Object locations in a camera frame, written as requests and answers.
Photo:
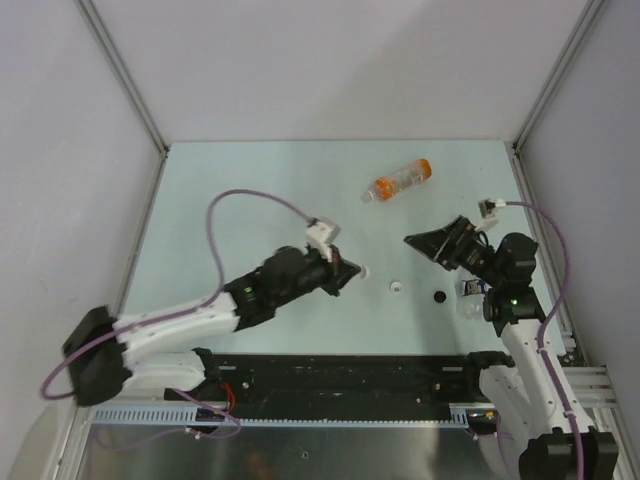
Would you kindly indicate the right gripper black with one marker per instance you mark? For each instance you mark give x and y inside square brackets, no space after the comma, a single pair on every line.
[441,248]

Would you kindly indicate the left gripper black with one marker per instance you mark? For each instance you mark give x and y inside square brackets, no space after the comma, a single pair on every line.
[338,272]

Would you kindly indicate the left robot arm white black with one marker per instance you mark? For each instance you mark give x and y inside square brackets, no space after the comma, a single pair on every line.
[107,355]

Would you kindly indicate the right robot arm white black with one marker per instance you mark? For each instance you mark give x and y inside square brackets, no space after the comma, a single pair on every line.
[552,435]

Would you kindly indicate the black bottle cap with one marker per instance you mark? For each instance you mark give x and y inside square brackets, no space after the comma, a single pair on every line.
[440,297]

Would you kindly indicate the orange label bottle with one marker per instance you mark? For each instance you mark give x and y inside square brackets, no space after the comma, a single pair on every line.
[390,185]

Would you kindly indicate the blue label water bottle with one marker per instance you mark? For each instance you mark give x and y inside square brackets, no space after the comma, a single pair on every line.
[471,297]

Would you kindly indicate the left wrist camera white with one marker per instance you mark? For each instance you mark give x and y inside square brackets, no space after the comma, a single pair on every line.
[320,235]

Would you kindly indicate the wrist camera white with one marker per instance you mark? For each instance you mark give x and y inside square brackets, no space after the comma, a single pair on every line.
[489,213]
[320,235]

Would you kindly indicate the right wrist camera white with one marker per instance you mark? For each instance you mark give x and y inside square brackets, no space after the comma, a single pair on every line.
[489,213]

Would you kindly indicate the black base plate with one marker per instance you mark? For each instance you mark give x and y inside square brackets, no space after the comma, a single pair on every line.
[285,383]

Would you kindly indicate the grey slotted cable duct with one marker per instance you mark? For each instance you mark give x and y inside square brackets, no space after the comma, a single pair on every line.
[192,416]

